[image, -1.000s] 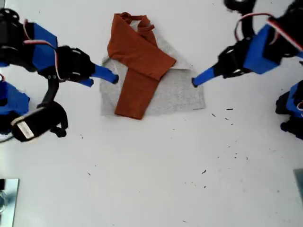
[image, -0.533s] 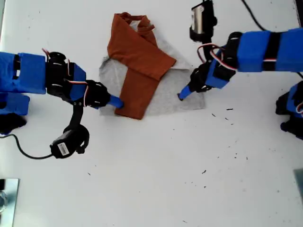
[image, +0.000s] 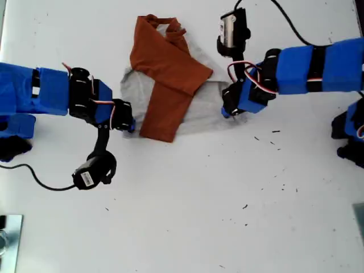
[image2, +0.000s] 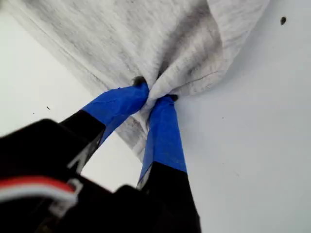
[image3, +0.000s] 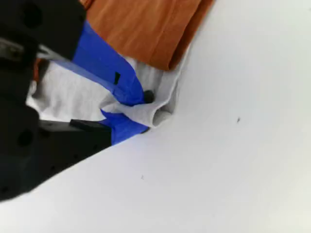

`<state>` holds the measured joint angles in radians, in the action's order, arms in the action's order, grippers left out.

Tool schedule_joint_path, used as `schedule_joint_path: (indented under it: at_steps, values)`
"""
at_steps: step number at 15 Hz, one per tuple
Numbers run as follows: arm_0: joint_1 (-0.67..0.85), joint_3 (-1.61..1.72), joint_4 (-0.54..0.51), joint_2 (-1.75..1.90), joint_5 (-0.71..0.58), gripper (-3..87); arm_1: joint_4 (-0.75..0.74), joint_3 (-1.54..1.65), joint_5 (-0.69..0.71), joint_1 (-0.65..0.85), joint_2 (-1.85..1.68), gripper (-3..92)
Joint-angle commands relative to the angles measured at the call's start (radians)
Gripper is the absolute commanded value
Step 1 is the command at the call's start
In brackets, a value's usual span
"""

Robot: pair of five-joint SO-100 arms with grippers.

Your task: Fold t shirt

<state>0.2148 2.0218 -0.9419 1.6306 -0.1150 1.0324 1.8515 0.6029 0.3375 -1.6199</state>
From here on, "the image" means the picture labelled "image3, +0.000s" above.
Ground grey and rust raglan shirt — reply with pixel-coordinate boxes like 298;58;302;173
25;0;214;129

